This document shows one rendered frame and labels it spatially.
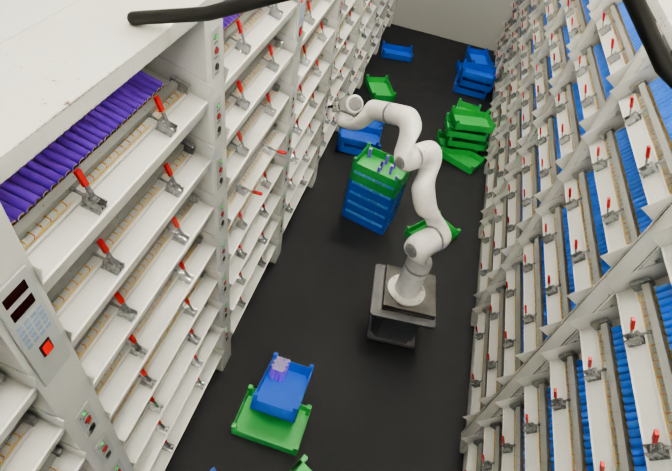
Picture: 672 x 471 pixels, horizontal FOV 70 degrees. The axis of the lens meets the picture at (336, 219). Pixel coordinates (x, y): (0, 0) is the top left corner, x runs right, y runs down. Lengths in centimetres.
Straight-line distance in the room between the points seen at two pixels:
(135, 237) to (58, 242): 27
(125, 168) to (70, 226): 18
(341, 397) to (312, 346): 29
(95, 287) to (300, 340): 155
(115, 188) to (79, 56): 25
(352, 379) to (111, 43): 191
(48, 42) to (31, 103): 19
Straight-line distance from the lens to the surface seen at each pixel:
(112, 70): 92
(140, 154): 111
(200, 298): 177
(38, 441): 122
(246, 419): 235
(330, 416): 238
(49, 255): 96
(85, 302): 112
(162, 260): 139
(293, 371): 244
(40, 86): 90
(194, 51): 123
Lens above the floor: 220
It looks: 46 degrees down
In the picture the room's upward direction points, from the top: 12 degrees clockwise
